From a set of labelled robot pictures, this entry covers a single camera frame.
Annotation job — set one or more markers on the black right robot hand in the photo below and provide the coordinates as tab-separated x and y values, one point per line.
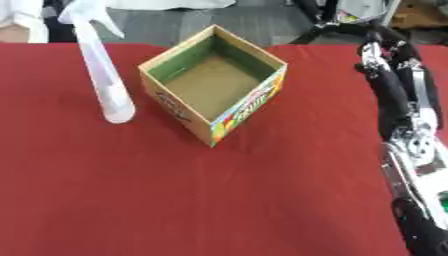
392	93

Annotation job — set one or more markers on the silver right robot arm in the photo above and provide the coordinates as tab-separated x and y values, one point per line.
421	186

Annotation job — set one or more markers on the brown cardboard box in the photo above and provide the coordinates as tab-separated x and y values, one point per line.
421	14

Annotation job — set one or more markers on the tan cardboard box green inside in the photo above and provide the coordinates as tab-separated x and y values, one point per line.
213	85

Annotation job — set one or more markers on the white spray bottle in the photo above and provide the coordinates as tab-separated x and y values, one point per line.
104	76

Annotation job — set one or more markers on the black tripod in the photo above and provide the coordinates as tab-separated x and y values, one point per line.
326	23

